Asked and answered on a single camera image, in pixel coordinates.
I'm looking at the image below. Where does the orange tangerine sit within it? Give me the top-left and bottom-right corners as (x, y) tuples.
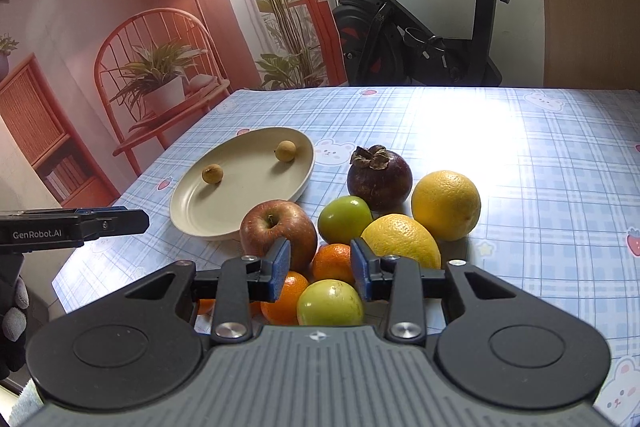
(198, 298), (262, 319)
(312, 243), (357, 286)
(260, 271), (311, 326)

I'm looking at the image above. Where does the green apple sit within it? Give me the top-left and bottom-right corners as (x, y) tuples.
(318, 196), (374, 246)

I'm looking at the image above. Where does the person's left hand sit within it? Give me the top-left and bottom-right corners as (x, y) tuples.
(0, 254), (30, 380)

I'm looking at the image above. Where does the printed room wall poster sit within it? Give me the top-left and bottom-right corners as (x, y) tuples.
(0, 0), (351, 215)

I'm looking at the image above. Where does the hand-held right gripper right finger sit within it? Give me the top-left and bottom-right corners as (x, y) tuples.
(350, 237), (521, 344)

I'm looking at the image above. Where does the green jujube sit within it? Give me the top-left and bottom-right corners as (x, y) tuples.
(296, 279), (366, 327)

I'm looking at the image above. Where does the light blue towel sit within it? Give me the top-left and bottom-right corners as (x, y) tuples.
(0, 379), (42, 427)

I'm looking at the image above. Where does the purple mangosteen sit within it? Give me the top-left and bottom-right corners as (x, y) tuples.
(347, 145), (414, 212)

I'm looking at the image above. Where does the yellow lemon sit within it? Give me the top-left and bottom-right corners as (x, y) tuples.
(360, 214), (443, 270)
(411, 170), (482, 242)

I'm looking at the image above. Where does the red apple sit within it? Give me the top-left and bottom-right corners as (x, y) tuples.
(240, 200), (318, 273)

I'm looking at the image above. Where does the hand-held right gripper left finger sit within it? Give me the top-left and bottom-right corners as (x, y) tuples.
(122, 238), (292, 344)

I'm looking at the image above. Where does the beige oval plate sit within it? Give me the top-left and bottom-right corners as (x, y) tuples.
(169, 127), (316, 241)

